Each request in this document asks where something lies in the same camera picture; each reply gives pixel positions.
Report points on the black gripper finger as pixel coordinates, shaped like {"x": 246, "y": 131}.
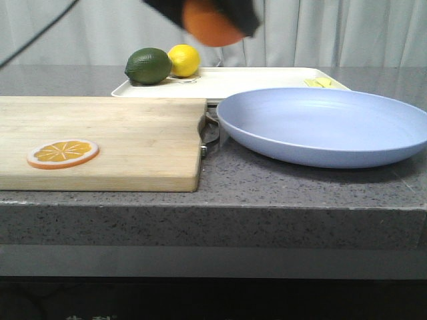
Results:
{"x": 241, "y": 13}
{"x": 171, "y": 9}

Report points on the orange fruit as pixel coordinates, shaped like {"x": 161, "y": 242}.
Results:
{"x": 204, "y": 21}

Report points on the light blue plate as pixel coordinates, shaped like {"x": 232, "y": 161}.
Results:
{"x": 327, "y": 128}

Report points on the cream rectangular tray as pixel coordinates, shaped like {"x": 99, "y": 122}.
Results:
{"x": 216, "y": 83}

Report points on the yellow lemon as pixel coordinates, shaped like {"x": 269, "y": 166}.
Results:
{"x": 185, "y": 60}

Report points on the green lime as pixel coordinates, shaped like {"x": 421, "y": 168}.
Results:
{"x": 148, "y": 66}

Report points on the grey curtain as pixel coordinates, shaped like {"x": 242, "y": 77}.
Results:
{"x": 291, "y": 34}

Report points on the yellow plastic fork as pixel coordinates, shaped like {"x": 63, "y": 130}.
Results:
{"x": 312, "y": 83}

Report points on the yellow plastic spoon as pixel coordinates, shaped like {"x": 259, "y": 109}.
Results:
{"x": 324, "y": 82}

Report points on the wooden cutting board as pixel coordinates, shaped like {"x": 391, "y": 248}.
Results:
{"x": 145, "y": 144}

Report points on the orange slice coaster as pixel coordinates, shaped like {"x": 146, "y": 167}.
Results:
{"x": 62, "y": 154}

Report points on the metal cutting board handle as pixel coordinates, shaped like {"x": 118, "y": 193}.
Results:
{"x": 210, "y": 135}

